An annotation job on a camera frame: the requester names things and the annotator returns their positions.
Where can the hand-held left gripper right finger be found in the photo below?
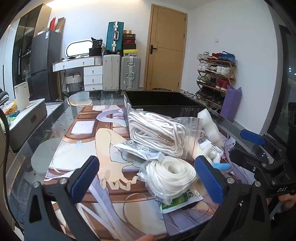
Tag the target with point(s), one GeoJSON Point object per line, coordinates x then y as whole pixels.
{"type": "Point", "coordinates": [208, 179]}

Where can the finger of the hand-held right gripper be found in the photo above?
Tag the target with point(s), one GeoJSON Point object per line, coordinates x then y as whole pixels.
{"type": "Point", "coordinates": [247, 158]}
{"type": "Point", "coordinates": [252, 137]}

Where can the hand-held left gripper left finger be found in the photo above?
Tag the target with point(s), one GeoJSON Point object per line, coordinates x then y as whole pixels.
{"type": "Point", "coordinates": [85, 177]}

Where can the white plush toy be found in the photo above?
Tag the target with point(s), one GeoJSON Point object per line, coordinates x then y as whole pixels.
{"type": "Point", "coordinates": [215, 154]}

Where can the green medicine packet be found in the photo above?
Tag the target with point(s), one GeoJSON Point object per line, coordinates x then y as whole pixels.
{"type": "Point", "coordinates": [178, 202]}

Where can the white foam piece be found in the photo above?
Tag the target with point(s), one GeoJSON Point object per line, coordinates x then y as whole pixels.
{"type": "Point", "coordinates": [209, 125]}

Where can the white printed foil packet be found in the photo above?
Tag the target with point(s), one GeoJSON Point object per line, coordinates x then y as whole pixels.
{"type": "Point", "coordinates": [136, 148]}

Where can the black cardboard box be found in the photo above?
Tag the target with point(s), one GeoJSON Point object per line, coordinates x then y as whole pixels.
{"type": "Point", "coordinates": [161, 102]}

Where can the person's right hand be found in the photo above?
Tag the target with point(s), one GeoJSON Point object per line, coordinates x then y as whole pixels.
{"type": "Point", "coordinates": [288, 202]}

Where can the person's left hand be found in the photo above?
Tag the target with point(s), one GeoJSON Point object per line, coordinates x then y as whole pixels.
{"type": "Point", "coordinates": [141, 238]}

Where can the purple bag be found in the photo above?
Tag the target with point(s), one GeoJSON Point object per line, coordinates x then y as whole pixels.
{"type": "Point", "coordinates": [230, 104]}

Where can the printed desk mat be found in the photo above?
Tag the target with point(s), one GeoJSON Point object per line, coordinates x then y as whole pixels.
{"type": "Point", "coordinates": [101, 139]}

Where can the wooden shoe rack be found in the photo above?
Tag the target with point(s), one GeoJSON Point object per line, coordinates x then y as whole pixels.
{"type": "Point", "coordinates": [232, 67]}

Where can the patterned shoes on floor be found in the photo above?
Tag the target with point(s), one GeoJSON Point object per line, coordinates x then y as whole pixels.
{"type": "Point", "coordinates": [189, 94]}

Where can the shoe rack with shoes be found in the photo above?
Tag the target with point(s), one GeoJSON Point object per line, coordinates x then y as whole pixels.
{"type": "Point", "coordinates": [214, 69]}

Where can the grey side cabinet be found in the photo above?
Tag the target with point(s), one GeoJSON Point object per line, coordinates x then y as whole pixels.
{"type": "Point", "coordinates": [25, 120]}

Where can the wicker basket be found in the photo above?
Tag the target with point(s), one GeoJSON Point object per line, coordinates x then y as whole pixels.
{"type": "Point", "coordinates": [73, 82]}

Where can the colourful snack bags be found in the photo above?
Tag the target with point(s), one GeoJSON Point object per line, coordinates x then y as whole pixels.
{"type": "Point", "coordinates": [11, 110]}

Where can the white electric kettle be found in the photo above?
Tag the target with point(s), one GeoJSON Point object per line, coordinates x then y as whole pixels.
{"type": "Point", "coordinates": [22, 96]}

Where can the white dresser with drawers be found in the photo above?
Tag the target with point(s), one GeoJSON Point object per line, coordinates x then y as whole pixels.
{"type": "Point", "coordinates": [90, 71]}

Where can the white suitcase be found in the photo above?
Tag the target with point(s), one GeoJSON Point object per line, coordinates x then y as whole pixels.
{"type": "Point", "coordinates": [111, 71]}

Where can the pile of clothes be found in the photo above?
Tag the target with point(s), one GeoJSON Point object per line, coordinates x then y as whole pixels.
{"type": "Point", "coordinates": [3, 99]}

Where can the silver suitcase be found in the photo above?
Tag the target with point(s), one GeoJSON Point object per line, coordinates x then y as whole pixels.
{"type": "Point", "coordinates": [130, 72]}

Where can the black refrigerator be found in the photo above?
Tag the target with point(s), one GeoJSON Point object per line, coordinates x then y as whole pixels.
{"type": "Point", "coordinates": [44, 64]}

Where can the wooden door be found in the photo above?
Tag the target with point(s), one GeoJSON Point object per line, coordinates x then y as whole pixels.
{"type": "Point", "coordinates": [165, 48]}

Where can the oval mirror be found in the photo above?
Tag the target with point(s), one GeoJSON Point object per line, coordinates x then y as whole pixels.
{"type": "Point", "coordinates": [78, 48]}

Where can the black bag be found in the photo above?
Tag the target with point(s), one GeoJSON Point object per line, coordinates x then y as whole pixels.
{"type": "Point", "coordinates": [96, 47]}

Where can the black yellow shoe box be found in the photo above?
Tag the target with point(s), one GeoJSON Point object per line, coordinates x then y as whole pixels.
{"type": "Point", "coordinates": [130, 51]}

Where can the black shoe box red logo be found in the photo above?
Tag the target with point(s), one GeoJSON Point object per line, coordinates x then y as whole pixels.
{"type": "Point", "coordinates": [129, 42]}

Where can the teal suitcase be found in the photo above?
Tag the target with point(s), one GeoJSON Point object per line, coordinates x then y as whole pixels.
{"type": "Point", "coordinates": [115, 37]}

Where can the brown cardboard box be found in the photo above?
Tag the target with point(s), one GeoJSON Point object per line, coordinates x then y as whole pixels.
{"type": "Point", "coordinates": [127, 32]}

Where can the dark glass cabinet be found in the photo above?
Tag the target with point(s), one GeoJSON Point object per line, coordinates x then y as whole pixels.
{"type": "Point", "coordinates": [23, 37]}

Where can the tall brown box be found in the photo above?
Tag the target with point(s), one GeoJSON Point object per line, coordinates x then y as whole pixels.
{"type": "Point", "coordinates": [60, 25]}

